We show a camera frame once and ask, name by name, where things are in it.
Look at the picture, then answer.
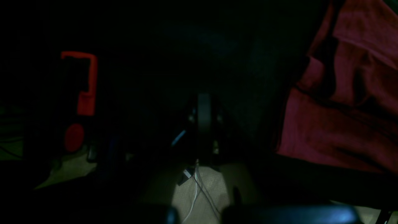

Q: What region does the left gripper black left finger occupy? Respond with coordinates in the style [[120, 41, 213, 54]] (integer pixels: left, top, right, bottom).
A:
[[47, 94, 205, 224]]

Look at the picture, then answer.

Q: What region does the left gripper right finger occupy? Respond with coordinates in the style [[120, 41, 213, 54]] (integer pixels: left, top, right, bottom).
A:
[[204, 94, 361, 224]]

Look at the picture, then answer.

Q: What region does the maroon long-sleeve T-shirt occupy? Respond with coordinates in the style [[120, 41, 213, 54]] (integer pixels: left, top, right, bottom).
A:
[[276, 0, 398, 175]]

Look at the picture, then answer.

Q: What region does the orange black clamp left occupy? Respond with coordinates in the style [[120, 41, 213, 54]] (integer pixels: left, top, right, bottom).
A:
[[61, 51, 98, 153]]

